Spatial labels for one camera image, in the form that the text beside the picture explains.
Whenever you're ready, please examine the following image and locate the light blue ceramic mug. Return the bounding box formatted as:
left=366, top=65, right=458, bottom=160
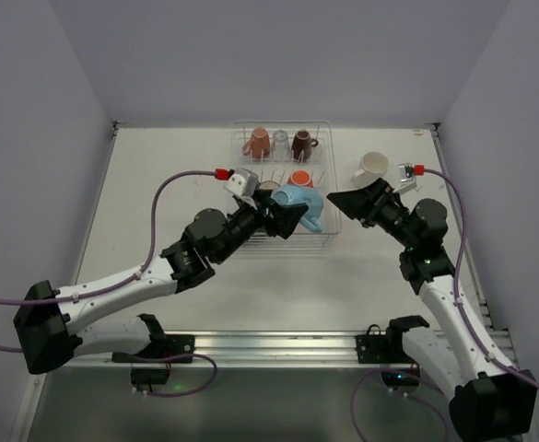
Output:
left=271, top=184, right=324, bottom=234

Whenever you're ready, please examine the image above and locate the blue round ceramic mug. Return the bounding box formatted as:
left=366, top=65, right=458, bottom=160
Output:
left=259, top=180, right=279, bottom=191

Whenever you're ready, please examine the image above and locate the white faceted ceramic mug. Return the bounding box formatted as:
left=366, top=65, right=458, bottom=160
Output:
left=352, top=152, right=389, bottom=188

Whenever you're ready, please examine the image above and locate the orange ceramic mug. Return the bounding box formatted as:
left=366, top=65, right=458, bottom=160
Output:
left=287, top=169, right=314, bottom=188

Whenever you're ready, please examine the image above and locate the pink ceramic mug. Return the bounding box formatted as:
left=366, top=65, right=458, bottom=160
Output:
left=241, top=127, right=271, bottom=159

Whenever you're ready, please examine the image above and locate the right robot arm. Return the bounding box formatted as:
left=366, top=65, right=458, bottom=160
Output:
left=327, top=179, right=537, bottom=441

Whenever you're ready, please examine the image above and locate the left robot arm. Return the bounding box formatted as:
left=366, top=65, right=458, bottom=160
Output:
left=13, top=190, right=310, bottom=375

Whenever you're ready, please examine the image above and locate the clear drinking glass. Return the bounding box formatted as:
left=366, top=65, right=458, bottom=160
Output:
left=272, top=129, right=290, bottom=157

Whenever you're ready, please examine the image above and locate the dark brown ceramic mug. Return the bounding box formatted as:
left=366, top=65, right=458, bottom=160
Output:
left=291, top=129, right=319, bottom=162

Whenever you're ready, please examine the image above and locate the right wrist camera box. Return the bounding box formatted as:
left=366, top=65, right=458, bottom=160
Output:
left=395, top=163, right=426, bottom=195

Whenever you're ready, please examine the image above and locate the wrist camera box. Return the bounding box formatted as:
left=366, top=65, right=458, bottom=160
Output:
left=395, top=163, right=426, bottom=195
left=224, top=168, right=259, bottom=208

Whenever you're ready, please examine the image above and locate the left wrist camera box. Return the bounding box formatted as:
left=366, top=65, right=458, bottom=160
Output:
left=224, top=168, right=259, bottom=208

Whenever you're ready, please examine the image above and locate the white wire dish rack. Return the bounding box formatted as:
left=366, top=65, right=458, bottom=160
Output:
left=231, top=120, right=341, bottom=253

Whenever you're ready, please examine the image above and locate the aluminium mounting rail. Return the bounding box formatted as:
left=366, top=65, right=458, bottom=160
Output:
left=33, top=329, right=519, bottom=369

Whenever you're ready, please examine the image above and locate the right black base bracket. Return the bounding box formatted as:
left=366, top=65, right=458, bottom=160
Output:
left=355, top=315, right=429, bottom=390

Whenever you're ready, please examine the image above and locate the black base bracket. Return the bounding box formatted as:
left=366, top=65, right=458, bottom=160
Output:
left=111, top=313, right=195, bottom=393
left=355, top=315, right=429, bottom=390

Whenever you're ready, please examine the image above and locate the left black base bracket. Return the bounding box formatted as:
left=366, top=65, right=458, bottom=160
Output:
left=111, top=313, right=195, bottom=393

